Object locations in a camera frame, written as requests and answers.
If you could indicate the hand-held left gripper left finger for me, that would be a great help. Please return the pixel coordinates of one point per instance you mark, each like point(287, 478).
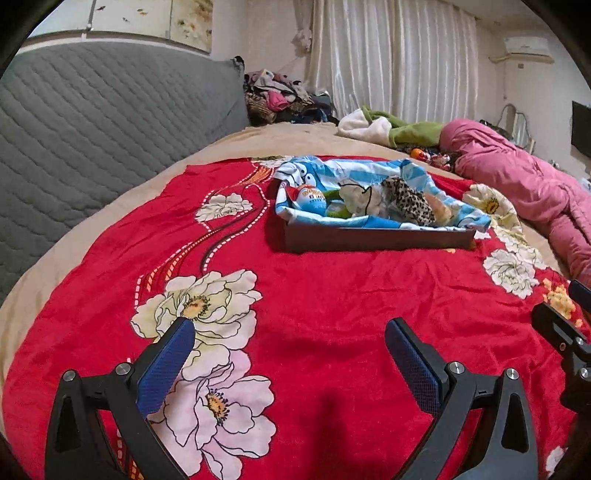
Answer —
point(166, 360)

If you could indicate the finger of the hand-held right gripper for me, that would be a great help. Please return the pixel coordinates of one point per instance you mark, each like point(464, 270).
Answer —
point(581, 295)
point(558, 332)

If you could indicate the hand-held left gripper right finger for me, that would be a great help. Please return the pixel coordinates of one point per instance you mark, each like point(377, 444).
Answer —
point(411, 360)

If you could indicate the dark shallow tray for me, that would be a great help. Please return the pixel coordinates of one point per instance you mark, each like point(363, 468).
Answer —
point(369, 240)

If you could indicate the orange snack packet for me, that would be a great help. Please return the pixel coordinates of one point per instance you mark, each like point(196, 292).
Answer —
point(441, 207)

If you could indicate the leopard print scrunchie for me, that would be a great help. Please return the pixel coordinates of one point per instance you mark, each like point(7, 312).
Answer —
point(411, 203)

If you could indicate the sheer beige scrunchie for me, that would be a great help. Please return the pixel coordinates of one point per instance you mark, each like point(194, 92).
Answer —
point(364, 198)

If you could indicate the green fuzzy scrunchie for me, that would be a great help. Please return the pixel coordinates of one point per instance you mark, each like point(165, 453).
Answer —
point(334, 205)

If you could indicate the blue white toy egg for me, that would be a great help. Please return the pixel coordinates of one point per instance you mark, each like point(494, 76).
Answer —
point(311, 198)

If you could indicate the red floral blanket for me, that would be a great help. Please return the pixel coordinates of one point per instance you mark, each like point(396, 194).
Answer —
point(323, 300)

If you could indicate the pink quilt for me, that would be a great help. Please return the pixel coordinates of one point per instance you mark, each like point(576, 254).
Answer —
point(521, 180)

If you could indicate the black television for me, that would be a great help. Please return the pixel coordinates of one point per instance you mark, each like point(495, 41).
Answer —
point(582, 129)

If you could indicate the arched mirror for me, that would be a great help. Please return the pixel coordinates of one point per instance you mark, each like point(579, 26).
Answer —
point(515, 122)

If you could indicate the beige bed sheet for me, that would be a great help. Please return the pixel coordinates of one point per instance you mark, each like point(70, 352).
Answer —
point(152, 170)

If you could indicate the blue striped cartoon cloth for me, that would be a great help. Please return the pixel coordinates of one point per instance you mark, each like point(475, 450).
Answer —
point(351, 168)

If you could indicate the small orange toy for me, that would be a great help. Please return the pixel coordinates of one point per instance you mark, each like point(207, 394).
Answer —
point(417, 153)

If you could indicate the green white fleece blanket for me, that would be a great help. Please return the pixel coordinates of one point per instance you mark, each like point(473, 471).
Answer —
point(411, 131)

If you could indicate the grey quilted headboard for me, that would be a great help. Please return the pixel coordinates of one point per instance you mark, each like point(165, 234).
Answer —
point(106, 124)

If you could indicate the white air conditioner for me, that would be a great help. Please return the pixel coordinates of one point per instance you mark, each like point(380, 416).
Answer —
point(526, 46)

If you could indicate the pile of clothes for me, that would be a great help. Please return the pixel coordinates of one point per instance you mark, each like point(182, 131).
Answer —
point(281, 99)

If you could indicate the white curtain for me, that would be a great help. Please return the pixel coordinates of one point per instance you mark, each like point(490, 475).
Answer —
point(392, 55)

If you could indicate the curtain tieback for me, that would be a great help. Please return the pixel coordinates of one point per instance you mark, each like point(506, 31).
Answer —
point(302, 39)

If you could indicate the floral wall painting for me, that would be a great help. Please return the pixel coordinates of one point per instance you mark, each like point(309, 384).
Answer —
point(184, 21)

